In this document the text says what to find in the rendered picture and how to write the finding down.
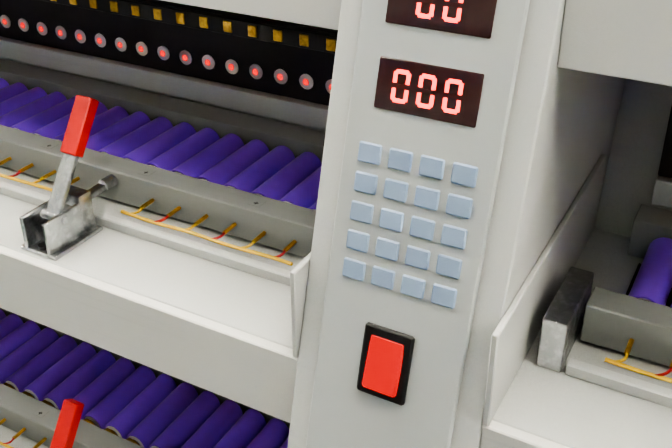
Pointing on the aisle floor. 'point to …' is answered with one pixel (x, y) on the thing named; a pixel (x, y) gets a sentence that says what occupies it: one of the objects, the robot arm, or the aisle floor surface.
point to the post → (534, 190)
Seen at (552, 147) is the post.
